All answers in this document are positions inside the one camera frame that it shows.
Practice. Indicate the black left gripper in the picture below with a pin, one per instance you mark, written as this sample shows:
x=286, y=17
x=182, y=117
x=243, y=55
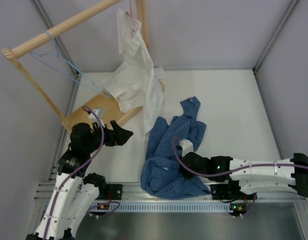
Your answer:
x=122, y=135

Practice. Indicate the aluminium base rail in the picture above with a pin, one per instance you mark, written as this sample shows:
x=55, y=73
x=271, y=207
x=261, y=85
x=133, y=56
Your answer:
x=133, y=192

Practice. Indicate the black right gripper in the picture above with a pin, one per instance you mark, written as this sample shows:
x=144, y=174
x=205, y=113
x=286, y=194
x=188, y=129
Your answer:
x=185, y=174

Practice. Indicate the pink wire hanger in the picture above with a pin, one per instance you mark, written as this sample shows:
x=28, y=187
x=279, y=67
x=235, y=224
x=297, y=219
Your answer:
x=131, y=11

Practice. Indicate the blue checked shirt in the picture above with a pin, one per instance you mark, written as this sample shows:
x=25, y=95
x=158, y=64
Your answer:
x=160, y=174

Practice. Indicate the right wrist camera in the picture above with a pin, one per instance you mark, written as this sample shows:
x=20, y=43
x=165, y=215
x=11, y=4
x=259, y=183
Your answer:
x=185, y=146

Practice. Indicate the white shirt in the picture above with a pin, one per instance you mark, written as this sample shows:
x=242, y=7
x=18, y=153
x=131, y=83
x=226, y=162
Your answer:
x=134, y=83

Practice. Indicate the aluminium frame post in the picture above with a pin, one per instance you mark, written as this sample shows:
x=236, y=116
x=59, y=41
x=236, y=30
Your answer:
x=43, y=15
x=277, y=31

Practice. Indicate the aluminium frame post right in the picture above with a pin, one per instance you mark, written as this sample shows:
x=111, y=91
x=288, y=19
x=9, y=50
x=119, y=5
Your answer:
x=277, y=31

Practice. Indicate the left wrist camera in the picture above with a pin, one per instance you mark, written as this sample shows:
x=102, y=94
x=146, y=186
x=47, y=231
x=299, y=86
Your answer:
x=99, y=112

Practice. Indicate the aluminium frame post left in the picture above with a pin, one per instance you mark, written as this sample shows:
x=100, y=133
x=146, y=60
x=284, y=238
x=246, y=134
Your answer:
x=43, y=15

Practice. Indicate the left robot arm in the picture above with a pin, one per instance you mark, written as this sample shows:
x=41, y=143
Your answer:
x=74, y=190

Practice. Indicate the slotted cable duct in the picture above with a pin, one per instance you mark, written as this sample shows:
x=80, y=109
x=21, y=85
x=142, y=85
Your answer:
x=168, y=207

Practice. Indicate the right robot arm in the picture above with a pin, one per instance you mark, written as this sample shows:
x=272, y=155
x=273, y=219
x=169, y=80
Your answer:
x=234, y=178

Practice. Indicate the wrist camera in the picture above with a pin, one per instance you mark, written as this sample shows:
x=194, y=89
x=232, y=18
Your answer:
x=99, y=112
x=185, y=146

